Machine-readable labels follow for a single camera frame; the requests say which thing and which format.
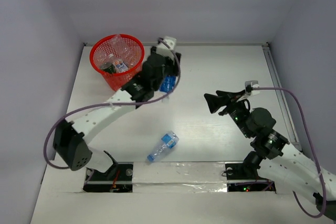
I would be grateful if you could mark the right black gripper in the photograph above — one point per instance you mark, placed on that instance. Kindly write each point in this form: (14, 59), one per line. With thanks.
(214, 102)

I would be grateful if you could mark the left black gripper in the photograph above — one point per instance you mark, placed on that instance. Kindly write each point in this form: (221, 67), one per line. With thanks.
(172, 61)

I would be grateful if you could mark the blue label large bottle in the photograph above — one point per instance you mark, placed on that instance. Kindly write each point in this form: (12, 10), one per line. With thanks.
(168, 84)

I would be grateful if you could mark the white label clear bottle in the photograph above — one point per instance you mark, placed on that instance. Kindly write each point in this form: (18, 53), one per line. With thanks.
(117, 64)

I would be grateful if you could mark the large clear plastic bottle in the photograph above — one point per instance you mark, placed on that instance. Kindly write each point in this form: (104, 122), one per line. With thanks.
(121, 50)

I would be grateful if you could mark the green label clear bottle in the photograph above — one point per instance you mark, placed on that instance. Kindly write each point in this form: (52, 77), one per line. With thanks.
(103, 62)

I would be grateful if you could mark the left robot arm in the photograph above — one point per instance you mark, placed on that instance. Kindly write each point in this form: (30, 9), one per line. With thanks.
(71, 140)

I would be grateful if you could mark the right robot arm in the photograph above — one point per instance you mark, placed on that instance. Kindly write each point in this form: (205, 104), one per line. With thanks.
(273, 156)

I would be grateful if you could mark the red mesh plastic bin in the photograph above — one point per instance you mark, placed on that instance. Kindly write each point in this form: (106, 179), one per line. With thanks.
(116, 80)

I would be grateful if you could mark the blue cap small bottle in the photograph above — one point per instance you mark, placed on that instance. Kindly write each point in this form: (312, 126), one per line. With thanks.
(166, 144)

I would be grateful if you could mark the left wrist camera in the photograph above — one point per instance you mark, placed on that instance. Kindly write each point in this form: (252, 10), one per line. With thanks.
(166, 46)

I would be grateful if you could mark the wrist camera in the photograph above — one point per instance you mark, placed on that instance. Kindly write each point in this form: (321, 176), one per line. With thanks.
(166, 46)
(250, 90)

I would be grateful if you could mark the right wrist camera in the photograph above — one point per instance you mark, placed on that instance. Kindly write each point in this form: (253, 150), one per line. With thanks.
(250, 90)

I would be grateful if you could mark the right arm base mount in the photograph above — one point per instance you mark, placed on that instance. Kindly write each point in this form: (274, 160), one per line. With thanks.
(243, 176)

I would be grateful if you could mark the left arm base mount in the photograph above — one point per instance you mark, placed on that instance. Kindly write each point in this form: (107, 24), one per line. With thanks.
(117, 179)

